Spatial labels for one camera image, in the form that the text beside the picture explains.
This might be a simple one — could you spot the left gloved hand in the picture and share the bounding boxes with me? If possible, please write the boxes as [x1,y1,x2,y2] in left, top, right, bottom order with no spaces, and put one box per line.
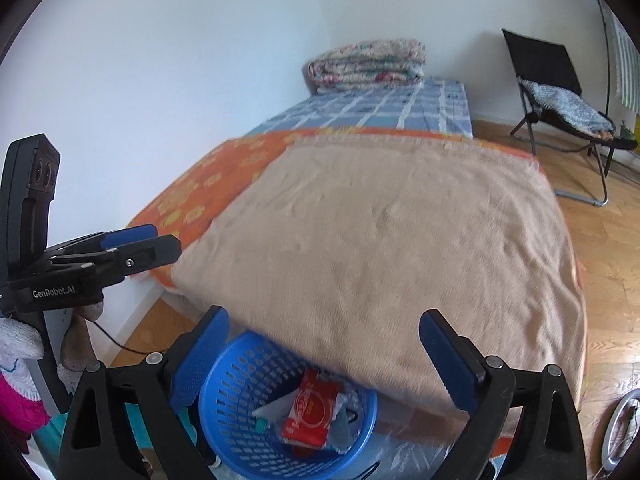
[1,301,103,401]

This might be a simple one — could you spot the white ring light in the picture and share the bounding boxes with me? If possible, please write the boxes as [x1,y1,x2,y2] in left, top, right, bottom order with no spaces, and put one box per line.
[600,389,639,477]

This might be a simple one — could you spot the large white tissue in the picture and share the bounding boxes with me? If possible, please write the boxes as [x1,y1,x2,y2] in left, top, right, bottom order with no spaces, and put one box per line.
[250,390,357,424]

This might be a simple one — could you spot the pink sleeve forearm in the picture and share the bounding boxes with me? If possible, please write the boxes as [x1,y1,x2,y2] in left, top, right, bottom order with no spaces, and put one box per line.
[1,370,51,454]

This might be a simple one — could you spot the striped hanging towel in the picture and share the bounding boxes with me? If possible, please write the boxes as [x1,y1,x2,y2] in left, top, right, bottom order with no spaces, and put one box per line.
[612,15,640,115]

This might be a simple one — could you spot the blue checked mattress cover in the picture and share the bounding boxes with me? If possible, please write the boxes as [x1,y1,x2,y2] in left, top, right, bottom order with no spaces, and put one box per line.
[250,78,473,139]

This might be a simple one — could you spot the black clothes rack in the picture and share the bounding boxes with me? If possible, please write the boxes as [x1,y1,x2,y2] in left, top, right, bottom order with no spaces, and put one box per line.
[591,0,640,181]

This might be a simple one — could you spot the black white chair cushion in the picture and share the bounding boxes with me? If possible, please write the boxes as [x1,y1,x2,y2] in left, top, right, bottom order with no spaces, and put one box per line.
[518,77,615,141]

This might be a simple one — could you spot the blue plastic basket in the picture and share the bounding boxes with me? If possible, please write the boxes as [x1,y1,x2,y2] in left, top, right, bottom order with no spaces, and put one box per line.
[198,332,378,479]

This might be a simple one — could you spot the folded floral quilt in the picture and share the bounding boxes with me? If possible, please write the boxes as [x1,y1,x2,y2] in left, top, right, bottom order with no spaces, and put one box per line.
[306,38,426,92]

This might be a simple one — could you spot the beige blanket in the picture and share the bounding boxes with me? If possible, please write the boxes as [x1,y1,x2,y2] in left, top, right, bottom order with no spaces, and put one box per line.
[171,134,587,416]

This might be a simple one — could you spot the red cardboard box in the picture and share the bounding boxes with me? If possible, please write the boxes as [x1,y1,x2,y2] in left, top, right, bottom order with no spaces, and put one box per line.
[280,368,341,450]

